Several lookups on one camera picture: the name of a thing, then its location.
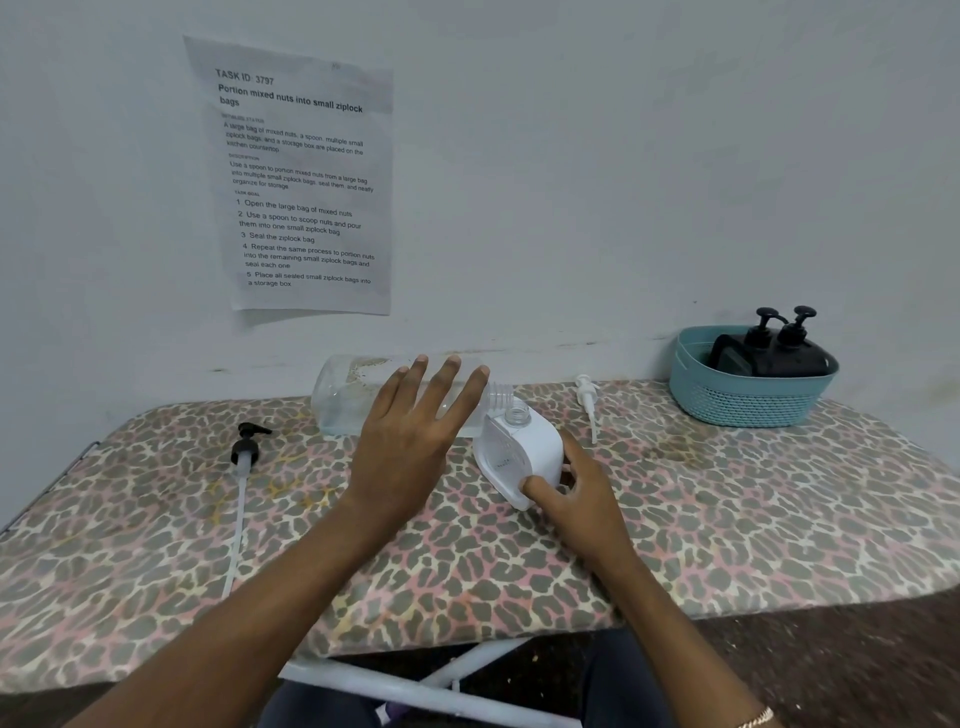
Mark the person's right hand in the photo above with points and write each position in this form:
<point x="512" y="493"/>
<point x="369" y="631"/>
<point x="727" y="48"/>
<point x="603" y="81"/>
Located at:
<point x="592" y="510"/>

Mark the person's left hand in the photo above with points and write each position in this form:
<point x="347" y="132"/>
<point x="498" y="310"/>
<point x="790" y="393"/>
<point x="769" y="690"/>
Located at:
<point x="397" y="450"/>

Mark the person's right thumb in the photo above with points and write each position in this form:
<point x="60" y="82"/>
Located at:
<point x="546" y="491"/>

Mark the person's left middle finger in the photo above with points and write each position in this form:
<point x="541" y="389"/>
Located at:
<point x="442" y="382"/>

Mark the white soap dispenser bottle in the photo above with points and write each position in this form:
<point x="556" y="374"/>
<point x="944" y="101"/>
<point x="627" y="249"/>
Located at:
<point x="517" y="457"/>

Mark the person's right forearm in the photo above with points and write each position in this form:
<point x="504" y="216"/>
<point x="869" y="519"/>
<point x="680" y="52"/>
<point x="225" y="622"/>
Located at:
<point x="675" y="645"/>

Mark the person's left forearm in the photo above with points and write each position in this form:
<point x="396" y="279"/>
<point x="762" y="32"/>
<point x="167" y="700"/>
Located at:
<point x="225" y="645"/>

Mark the large clear plastic bottle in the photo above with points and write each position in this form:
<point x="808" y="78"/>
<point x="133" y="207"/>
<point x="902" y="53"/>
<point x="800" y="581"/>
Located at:
<point x="341" y="401"/>

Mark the white pump head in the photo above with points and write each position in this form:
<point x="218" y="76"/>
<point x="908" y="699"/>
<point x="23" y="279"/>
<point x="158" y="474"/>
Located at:
<point x="586" y="390"/>

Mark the teal plastic basket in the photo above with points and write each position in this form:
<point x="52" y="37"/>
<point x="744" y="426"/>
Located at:
<point x="735" y="401"/>

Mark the black pump head with tube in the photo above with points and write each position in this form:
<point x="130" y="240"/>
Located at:
<point x="241" y="450"/>

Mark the black pump bottle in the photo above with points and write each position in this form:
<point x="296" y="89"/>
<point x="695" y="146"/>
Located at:
<point x="802" y="360"/>
<point x="724" y="352"/>

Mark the printed paper sheet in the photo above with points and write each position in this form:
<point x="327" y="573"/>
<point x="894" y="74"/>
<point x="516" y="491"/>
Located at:
<point x="300" y="187"/>

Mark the white ironing board legs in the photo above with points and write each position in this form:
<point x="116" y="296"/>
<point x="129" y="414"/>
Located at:
<point x="337" y="679"/>

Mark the leopard print ironing board cover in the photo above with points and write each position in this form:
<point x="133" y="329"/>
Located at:
<point x="150" y="525"/>

